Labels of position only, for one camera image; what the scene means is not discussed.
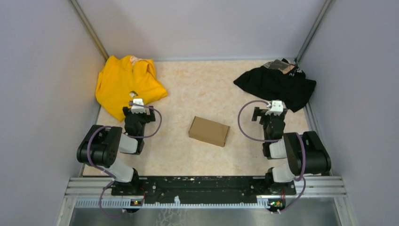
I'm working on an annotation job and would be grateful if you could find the purple cable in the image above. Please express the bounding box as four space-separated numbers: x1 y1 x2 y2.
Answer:
237 100 307 214
86 102 163 218

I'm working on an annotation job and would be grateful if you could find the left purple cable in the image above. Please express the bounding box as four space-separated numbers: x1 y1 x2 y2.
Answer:
86 102 163 218

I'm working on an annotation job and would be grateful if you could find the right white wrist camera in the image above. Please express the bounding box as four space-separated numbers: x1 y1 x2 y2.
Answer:
265 100 284 116

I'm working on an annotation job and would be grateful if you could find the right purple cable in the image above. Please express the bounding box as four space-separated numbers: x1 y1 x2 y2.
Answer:
237 100 307 214

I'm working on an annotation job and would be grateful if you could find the brown cardboard box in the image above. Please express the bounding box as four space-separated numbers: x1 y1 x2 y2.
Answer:
188 116 231 147

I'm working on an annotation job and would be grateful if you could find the aluminium frame rail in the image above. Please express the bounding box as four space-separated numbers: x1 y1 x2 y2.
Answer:
64 176 347 210

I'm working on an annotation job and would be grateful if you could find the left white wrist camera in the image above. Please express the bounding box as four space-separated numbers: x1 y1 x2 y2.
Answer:
129 98 146 113

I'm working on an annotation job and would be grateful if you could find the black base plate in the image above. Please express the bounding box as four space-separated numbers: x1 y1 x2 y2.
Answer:
111 176 296 204

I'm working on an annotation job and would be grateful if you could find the black shirt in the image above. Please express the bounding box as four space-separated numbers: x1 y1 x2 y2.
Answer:
233 65 317 113

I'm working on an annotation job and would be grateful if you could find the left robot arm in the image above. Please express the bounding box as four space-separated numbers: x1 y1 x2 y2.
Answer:
77 104 158 195

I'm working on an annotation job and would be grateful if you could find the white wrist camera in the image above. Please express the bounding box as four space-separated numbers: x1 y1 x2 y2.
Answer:
265 100 284 116
129 98 146 113

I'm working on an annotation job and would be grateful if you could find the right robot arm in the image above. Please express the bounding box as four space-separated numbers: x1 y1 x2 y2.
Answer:
252 107 332 194

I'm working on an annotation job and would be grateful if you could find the yellow shirt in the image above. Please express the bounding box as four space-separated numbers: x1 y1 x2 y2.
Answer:
95 55 168 121

